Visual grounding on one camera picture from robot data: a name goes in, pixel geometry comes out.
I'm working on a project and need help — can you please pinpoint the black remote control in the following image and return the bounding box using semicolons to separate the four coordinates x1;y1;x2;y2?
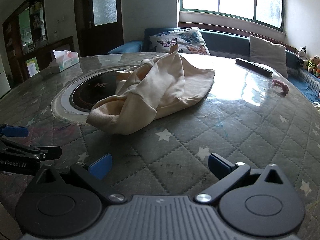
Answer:
235;58;273;78

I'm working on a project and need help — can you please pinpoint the round black induction cooktop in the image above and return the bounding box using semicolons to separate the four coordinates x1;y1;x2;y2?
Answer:
51;66;128;126

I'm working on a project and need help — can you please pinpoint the small pink toy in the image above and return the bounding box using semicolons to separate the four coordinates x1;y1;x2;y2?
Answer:
272;78;289;94

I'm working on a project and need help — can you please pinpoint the teal sofa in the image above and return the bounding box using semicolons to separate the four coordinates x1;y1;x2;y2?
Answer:
107;27;320;103

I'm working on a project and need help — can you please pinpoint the plush toy with yellow vest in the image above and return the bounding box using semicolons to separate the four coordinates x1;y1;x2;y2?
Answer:
306;56;318;73

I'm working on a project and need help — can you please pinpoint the grey pillow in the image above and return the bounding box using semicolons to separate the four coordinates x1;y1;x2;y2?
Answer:
249;35;289;79

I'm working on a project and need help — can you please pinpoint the cream garment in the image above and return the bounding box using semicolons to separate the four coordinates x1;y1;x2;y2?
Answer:
86;44;216;136

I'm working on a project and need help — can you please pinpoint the black and white cow plush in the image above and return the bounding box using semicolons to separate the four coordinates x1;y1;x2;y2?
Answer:
297;46;309;64

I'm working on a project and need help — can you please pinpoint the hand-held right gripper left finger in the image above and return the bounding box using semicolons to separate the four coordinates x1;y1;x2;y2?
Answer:
30;153;127;203

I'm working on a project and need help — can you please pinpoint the butterfly print pillow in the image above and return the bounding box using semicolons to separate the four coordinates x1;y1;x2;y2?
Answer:
149;27;211;56

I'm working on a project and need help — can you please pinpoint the dark wooden door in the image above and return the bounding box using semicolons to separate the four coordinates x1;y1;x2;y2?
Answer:
73;0;124;57

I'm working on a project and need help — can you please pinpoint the dark wooden cabinet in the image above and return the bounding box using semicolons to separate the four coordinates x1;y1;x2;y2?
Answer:
2;0;74;81

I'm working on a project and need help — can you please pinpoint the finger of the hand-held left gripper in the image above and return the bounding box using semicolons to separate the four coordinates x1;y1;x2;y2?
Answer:
0;124;29;138
0;137;62;161

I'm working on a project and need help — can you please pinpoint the blue cushion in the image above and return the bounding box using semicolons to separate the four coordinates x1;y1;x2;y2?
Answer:
107;41;143;54

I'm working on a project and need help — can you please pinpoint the tissue box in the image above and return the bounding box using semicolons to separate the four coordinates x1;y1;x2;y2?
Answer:
49;50;80;74

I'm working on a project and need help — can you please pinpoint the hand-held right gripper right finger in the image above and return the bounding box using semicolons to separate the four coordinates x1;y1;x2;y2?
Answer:
195;153;294;203

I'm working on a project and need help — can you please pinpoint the blue patterned sofa mat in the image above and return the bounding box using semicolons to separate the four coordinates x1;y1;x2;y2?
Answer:
287;69;320;105

